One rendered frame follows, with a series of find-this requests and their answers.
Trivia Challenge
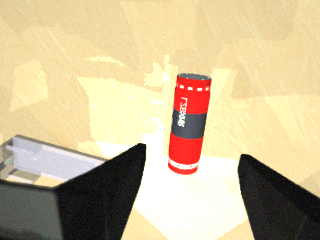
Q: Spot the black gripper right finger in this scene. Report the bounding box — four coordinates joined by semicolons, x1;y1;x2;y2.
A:
237;154;320;240

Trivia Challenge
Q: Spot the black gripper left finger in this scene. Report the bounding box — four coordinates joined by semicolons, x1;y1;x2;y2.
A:
0;143;147;240

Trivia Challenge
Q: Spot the red cylindrical battery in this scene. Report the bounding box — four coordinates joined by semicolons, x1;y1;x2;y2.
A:
168;73;212;175

